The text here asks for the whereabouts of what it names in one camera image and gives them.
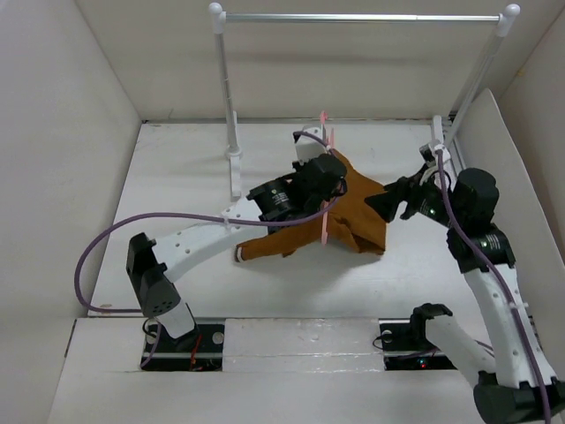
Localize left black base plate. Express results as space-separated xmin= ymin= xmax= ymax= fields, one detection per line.
xmin=139 ymin=319 xmax=226 ymax=372

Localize brown trousers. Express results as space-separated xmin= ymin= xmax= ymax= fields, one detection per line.
xmin=234 ymin=152 xmax=387 ymax=262

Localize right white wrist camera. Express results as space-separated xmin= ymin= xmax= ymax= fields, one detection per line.
xmin=419 ymin=140 xmax=451 ymax=185

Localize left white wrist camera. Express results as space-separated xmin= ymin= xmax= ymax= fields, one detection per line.
xmin=292 ymin=124 xmax=328 ymax=164

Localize silver white clothes rack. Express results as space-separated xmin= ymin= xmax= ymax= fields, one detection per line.
xmin=207 ymin=1 xmax=522 ymax=198

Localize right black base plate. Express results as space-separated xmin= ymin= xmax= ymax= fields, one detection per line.
xmin=373 ymin=320 xmax=456 ymax=371

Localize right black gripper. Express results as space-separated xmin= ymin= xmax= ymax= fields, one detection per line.
xmin=365 ymin=163 xmax=465 ymax=227

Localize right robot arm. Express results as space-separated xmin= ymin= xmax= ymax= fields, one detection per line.
xmin=365 ymin=168 xmax=564 ymax=423

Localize pink plastic hanger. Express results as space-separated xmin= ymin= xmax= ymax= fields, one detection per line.
xmin=320 ymin=110 xmax=335 ymax=246

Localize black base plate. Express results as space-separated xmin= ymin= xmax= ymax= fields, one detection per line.
xmin=139 ymin=319 xmax=226 ymax=372
xmin=373 ymin=320 xmax=456 ymax=371

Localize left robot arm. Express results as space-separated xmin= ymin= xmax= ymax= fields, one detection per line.
xmin=126 ymin=153 xmax=347 ymax=352

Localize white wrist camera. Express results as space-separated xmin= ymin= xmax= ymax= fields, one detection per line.
xmin=292 ymin=124 xmax=328 ymax=164
xmin=419 ymin=140 xmax=451 ymax=185

